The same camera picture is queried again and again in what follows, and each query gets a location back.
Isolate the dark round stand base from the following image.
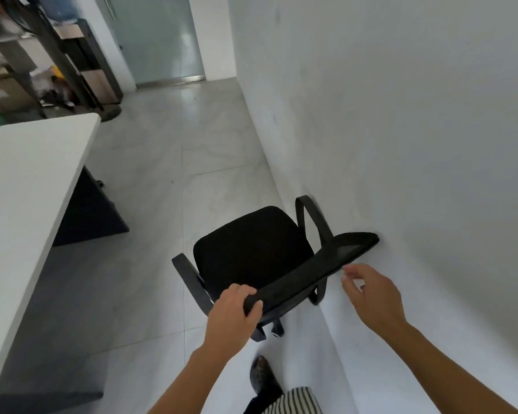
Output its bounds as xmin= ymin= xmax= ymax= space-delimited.
xmin=97 ymin=103 xmax=123 ymax=123

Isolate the blue water bottle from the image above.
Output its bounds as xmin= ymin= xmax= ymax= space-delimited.
xmin=42 ymin=0 xmax=79 ymax=23

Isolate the person's left forearm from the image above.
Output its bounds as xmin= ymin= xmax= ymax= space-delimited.
xmin=148 ymin=346 xmax=239 ymax=414

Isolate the frosted glass door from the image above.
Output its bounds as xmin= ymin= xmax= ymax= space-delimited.
xmin=96 ymin=0 xmax=206 ymax=87

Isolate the black office chair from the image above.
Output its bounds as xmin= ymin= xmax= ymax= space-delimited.
xmin=171 ymin=195 xmax=380 ymax=342

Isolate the person's right hand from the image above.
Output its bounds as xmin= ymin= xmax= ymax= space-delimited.
xmin=340 ymin=263 xmax=409 ymax=340

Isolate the brown cardboard box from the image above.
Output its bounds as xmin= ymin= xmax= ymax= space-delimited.
xmin=0 ymin=74 xmax=36 ymax=113

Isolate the black perforated clog shoe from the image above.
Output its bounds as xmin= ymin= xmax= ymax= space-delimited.
xmin=249 ymin=355 xmax=284 ymax=402

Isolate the black metal storage shelf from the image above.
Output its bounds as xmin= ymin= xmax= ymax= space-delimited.
xmin=0 ymin=0 xmax=105 ymax=122

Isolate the dark trouser leg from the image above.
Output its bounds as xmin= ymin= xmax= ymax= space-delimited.
xmin=242 ymin=393 xmax=282 ymax=414

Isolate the person's right forearm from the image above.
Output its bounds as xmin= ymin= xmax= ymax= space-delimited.
xmin=388 ymin=321 xmax=518 ymax=414

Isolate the white desk with dark panels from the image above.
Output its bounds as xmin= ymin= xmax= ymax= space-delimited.
xmin=0 ymin=113 xmax=130 ymax=414

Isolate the wooden cabinet with black frame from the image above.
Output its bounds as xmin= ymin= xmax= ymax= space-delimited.
xmin=54 ymin=18 xmax=124 ymax=107

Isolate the black and white striped garment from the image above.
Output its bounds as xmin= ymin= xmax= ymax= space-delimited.
xmin=262 ymin=386 xmax=325 ymax=414

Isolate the person's left hand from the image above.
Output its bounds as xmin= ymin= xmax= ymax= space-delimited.
xmin=202 ymin=283 xmax=264 ymax=363

